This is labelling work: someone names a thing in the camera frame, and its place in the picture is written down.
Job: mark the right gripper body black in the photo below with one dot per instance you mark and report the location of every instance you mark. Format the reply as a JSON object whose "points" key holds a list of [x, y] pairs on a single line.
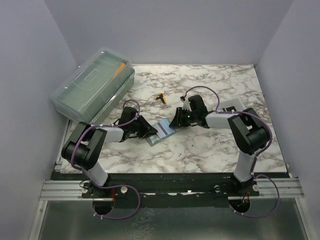
{"points": [[187, 117]]}

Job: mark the white plastic card tray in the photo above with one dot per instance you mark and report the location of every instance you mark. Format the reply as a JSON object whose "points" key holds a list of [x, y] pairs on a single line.
{"points": [[233, 104]]}

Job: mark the clear plastic storage box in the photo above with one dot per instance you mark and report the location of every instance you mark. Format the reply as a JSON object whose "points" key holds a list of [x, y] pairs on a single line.
{"points": [[92, 91]]}

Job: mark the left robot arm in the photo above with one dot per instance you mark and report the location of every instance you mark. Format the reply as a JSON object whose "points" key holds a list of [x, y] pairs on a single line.
{"points": [[83, 147]]}

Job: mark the yellow handled hex key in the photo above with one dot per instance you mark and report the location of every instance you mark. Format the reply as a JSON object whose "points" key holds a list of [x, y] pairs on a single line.
{"points": [[159, 97]]}

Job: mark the green card holder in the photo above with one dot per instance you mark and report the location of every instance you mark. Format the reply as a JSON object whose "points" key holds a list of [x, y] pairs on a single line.
{"points": [[154, 140]]}

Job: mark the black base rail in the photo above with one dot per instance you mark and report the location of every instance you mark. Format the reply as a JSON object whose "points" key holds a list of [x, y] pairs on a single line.
{"points": [[170, 190]]}

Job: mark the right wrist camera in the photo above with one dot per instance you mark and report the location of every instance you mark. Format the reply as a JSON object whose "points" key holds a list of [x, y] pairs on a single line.
{"points": [[186, 103]]}

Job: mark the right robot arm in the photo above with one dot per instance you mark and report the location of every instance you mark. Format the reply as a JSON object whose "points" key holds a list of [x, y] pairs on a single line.
{"points": [[251, 134]]}

